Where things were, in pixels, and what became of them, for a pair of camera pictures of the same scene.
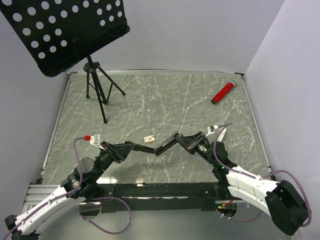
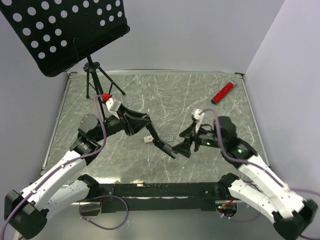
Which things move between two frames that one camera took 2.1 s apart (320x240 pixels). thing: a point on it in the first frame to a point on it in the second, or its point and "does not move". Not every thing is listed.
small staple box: (149, 139) does not move
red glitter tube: (227, 87) does not move
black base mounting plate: (131, 197) does not move
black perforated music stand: (56, 34) does not move
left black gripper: (118, 152) to (131, 120)
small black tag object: (160, 147) to (160, 143)
